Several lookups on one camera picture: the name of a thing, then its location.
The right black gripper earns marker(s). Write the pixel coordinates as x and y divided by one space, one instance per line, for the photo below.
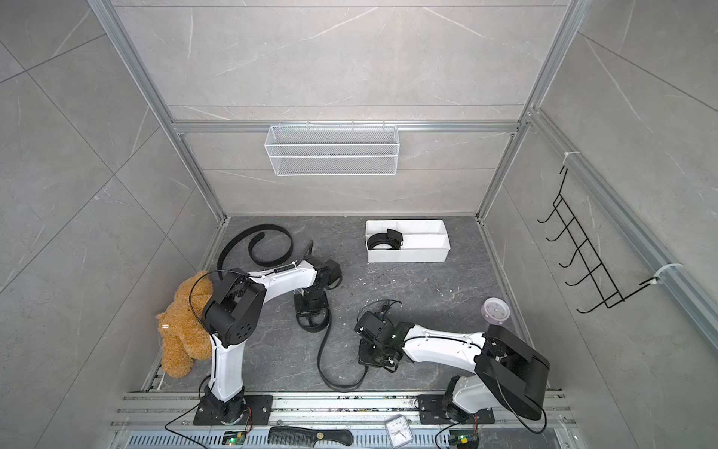
365 357

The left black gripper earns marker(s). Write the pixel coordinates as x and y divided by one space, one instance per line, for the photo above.
305 305

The long black leather belt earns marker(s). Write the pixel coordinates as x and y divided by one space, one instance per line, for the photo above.
391 239

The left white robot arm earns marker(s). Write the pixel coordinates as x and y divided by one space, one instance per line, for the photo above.
233 313

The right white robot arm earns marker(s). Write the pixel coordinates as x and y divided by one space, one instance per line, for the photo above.
501 370

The white divided storage box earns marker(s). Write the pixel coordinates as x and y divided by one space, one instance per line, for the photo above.
425 241

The curled black belt with buckle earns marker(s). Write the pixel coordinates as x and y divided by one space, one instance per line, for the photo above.
257 237

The small white clock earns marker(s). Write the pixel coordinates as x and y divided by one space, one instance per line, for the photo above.
399 431

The pink round container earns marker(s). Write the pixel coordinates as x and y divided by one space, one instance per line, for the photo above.
496 311

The brown teddy bear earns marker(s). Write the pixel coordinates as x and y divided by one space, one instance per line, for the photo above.
184 339

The black comb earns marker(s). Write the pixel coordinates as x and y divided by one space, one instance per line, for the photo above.
308 437

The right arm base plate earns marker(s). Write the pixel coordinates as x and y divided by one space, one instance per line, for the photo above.
432 412

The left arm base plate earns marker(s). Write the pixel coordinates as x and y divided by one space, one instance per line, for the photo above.
243 410

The white wire mesh basket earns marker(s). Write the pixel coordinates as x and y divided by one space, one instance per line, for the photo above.
333 150

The black wire hook rack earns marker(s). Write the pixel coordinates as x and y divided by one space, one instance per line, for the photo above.
586 253

